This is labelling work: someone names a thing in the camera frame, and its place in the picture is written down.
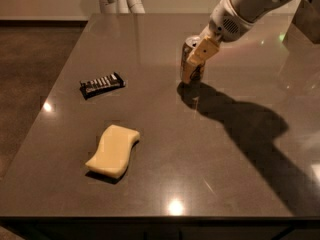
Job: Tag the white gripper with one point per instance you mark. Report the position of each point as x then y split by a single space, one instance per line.
224 26

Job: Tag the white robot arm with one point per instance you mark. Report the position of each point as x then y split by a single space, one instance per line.
258 8

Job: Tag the yellow sponge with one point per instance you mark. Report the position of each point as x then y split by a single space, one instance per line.
112 156

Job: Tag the black snack bar wrapper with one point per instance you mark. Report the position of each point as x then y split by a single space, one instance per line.
101 85

